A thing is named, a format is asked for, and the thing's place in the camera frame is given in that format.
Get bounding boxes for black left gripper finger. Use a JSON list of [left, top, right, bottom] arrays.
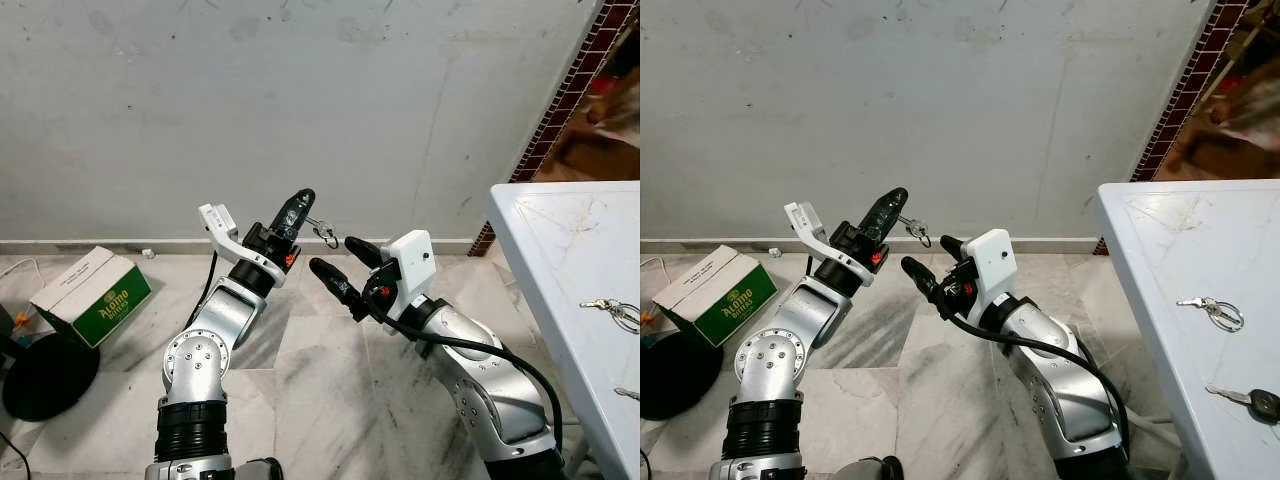
[[272, 188, 309, 239], [285, 188, 317, 244], [874, 187, 909, 244], [860, 187, 900, 239]]

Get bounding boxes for green and white cardboard box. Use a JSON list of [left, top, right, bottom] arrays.
[[29, 246, 154, 350], [651, 245, 779, 349]]

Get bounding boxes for white table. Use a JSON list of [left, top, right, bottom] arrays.
[[1095, 180, 1280, 480], [487, 180, 641, 480]]

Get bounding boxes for black standing fan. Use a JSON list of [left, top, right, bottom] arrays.
[[0, 305, 102, 422], [640, 330, 724, 422]]

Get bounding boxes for dark red tile trim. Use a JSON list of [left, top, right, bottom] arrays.
[[468, 0, 641, 258], [1093, 0, 1253, 257]]

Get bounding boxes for brown wooden furniture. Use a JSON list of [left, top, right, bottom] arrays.
[[545, 5, 641, 183], [1160, 0, 1280, 183]]

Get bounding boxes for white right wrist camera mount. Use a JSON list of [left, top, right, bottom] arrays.
[[384, 229, 437, 313], [962, 228, 1022, 309]]

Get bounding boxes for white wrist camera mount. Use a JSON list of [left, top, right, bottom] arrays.
[[384, 229, 437, 313], [783, 201, 873, 289], [197, 203, 291, 289], [962, 228, 1022, 309]]

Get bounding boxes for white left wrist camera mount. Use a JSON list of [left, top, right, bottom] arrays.
[[197, 203, 291, 289], [783, 201, 873, 289]]

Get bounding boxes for silver key with wire ring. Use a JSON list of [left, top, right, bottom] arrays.
[[578, 296, 641, 335], [1176, 295, 1247, 334]]

